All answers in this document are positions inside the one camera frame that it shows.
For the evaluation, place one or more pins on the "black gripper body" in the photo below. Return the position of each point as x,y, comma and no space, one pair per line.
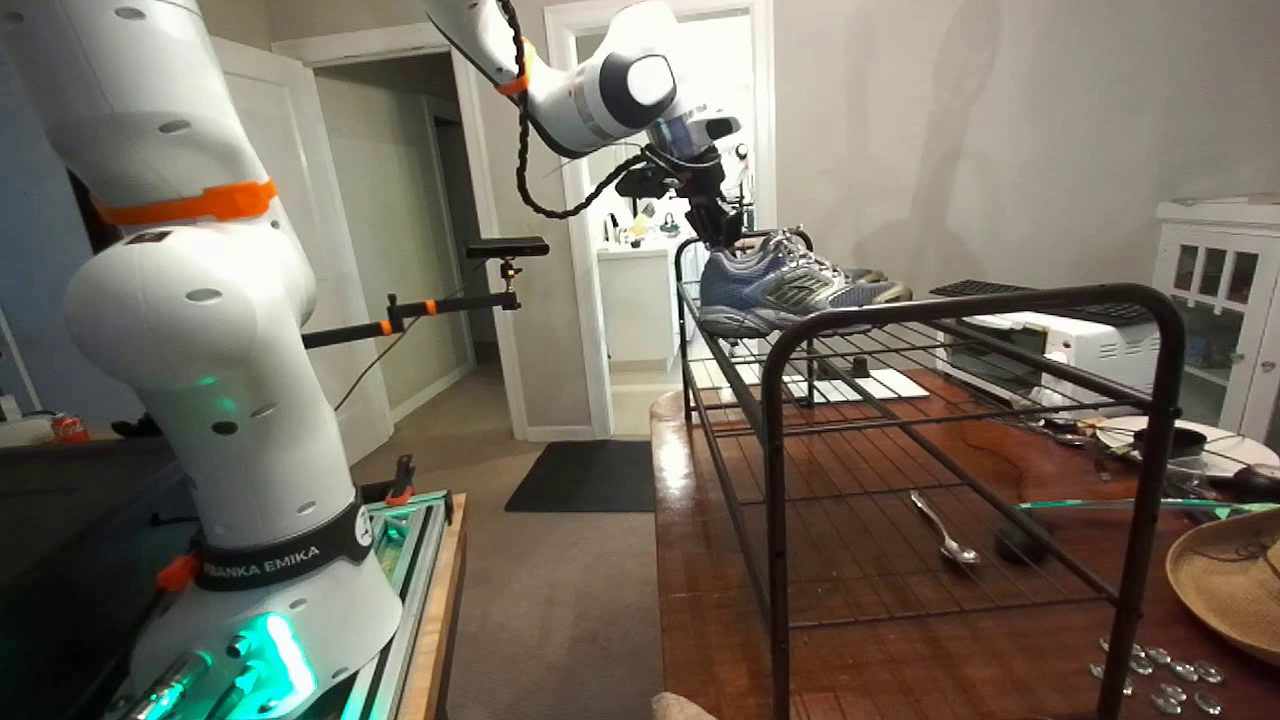
715,187

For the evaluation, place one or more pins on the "white glass door cabinet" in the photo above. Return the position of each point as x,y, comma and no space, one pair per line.
1221,322

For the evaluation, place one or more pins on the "black metal shoe rack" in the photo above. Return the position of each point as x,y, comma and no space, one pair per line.
776,533

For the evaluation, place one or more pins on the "blue grey mesh sneaker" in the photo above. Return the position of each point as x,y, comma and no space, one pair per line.
783,243
766,287

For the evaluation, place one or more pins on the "silver metal spoon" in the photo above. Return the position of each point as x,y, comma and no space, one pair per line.
963,551

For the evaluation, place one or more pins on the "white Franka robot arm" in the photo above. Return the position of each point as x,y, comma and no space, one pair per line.
202,347

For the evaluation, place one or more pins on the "green toothbrush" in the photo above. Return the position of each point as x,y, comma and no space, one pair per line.
1133,504

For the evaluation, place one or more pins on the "white box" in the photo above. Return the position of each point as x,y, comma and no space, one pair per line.
1064,347

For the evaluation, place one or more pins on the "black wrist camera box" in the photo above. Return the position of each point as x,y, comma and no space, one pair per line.
649,176

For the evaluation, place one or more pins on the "white plate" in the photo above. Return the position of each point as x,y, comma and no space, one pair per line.
1200,444

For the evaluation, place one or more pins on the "white paper sheet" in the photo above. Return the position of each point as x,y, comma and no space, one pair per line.
866,386

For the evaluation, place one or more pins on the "white door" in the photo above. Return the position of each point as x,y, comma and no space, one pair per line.
295,202

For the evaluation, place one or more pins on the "wooden bench top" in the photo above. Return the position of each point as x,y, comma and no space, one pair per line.
435,624

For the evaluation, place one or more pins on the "clear glass bead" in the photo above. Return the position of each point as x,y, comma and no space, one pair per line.
1143,662
1211,671
1169,699

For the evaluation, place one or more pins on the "small black object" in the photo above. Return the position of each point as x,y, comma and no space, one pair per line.
1021,544

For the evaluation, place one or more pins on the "small red ball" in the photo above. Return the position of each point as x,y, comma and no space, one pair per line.
65,431

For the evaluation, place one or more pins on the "black floor mat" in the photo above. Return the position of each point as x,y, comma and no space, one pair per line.
583,478

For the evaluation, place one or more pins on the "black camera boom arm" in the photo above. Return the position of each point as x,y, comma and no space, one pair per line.
402,317

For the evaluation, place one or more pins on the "black stereo camera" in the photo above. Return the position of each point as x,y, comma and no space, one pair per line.
505,244

